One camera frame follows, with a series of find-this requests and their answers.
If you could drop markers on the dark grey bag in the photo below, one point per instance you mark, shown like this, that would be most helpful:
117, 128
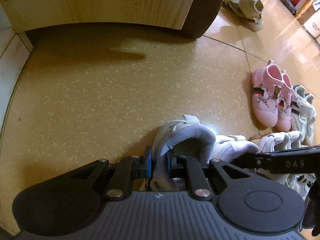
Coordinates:
286, 2

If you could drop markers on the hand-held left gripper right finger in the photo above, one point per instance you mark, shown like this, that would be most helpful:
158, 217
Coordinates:
170, 165

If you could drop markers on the beige sock shoe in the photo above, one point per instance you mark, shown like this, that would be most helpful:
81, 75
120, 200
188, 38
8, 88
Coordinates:
231, 2
252, 7

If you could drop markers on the white lilac lace-up shoe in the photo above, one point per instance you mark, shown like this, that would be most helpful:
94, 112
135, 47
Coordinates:
185, 135
232, 147

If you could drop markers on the brown leather sofa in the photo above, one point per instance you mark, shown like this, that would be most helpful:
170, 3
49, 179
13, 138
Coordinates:
207, 10

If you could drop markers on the cardboard box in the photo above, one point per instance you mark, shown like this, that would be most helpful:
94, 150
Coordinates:
312, 28

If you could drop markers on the pink sock shoe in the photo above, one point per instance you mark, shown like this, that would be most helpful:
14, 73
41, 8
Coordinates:
283, 115
265, 105

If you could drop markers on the white navy-striped mesh shoe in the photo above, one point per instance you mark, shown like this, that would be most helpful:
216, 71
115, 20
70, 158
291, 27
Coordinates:
297, 115
311, 127

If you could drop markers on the person's right hand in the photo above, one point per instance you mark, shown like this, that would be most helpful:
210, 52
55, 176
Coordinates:
315, 210

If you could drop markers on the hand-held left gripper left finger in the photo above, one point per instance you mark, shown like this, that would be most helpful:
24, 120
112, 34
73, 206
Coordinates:
149, 163

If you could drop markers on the white shoe cabinet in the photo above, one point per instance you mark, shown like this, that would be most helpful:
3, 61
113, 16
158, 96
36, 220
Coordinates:
10, 62

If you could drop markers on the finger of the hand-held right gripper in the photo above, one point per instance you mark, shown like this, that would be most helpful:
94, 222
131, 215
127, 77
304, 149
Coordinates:
255, 161

